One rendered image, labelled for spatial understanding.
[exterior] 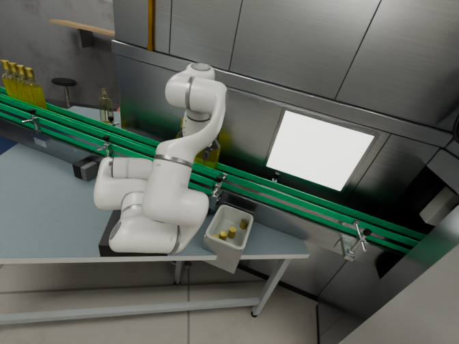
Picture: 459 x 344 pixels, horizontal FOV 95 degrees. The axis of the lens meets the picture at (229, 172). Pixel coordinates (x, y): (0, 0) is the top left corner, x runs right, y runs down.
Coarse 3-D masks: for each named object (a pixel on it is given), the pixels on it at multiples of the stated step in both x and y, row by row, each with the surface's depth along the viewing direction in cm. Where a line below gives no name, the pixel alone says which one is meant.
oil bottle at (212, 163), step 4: (212, 144) 102; (220, 148) 105; (212, 152) 103; (216, 152) 102; (212, 156) 104; (216, 156) 104; (208, 160) 106; (212, 160) 105; (216, 160) 106; (204, 164) 108; (208, 164) 107; (212, 164) 106; (216, 164) 109; (212, 168) 107; (216, 168) 112
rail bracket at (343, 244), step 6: (354, 222) 95; (366, 228) 85; (360, 234) 88; (366, 234) 84; (342, 240) 98; (348, 240) 99; (360, 240) 86; (366, 240) 85; (336, 246) 102; (342, 246) 96; (348, 246) 95; (354, 246) 89; (342, 252) 94; (348, 252) 90; (354, 252) 90; (348, 258) 91; (354, 258) 90
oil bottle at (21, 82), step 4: (20, 68) 117; (24, 68) 118; (20, 72) 118; (24, 72) 119; (20, 76) 119; (24, 76) 120; (20, 80) 119; (24, 80) 120; (28, 80) 121; (20, 84) 120; (24, 84) 120; (20, 88) 122; (24, 88) 121; (20, 92) 123; (24, 92) 122; (24, 96) 124; (24, 100) 125; (28, 100) 125
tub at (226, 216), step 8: (224, 208) 104; (232, 208) 103; (216, 216) 96; (224, 216) 106; (232, 216) 105; (240, 216) 104; (248, 216) 102; (216, 224) 100; (224, 224) 103; (232, 224) 104; (248, 224) 102; (208, 232) 88; (216, 232) 98; (240, 232) 101; (248, 232) 92; (216, 240) 86; (232, 240) 96; (240, 240) 97; (240, 248) 84
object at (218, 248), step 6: (228, 204) 111; (246, 210) 109; (204, 240) 88; (210, 240) 87; (204, 246) 90; (210, 246) 89; (216, 246) 88; (222, 246) 87; (228, 246) 86; (210, 252) 91; (216, 252) 89; (222, 252) 88; (228, 252) 87; (234, 252) 86; (240, 252) 85; (228, 258) 89; (234, 258) 88
